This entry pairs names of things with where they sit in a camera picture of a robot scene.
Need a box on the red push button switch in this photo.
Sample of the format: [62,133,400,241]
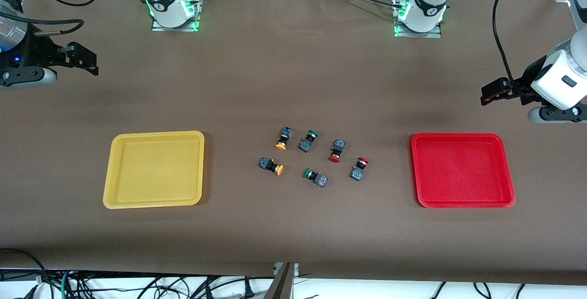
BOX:
[328,138,346,164]
[350,157,370,181]

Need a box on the yellow push button switch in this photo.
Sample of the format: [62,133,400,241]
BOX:
[275,127,293,151]
[259,157,284,176]

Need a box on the red plastic tray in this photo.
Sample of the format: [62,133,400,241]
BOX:
[410,133,516,209]

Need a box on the yellow plastic tray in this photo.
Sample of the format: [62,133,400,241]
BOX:
[103,130,205,210]

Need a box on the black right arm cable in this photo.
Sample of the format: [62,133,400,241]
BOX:
[0,0,100,38]

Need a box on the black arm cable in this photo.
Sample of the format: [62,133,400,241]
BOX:
[493,0,528,93]
[0,0,100,38]

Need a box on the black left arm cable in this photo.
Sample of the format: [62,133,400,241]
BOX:
[493,0,528,93]

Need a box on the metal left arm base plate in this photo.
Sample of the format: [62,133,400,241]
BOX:
[393,0,443,39]

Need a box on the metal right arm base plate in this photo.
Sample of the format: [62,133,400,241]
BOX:
[151,0,202,32]

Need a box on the green push button switch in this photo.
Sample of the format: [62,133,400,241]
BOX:
[298,130,320,153]
[303,168,329,188]

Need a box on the black floor cable loop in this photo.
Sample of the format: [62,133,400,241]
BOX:
[0,248,46,290]

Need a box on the teal floor cable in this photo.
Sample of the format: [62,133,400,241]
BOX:
[59,269,76,299]

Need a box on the white frame bracket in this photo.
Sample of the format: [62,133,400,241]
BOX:
[274,262,299,277]

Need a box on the aluminium frame post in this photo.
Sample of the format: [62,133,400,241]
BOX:
[264,262,296,299]

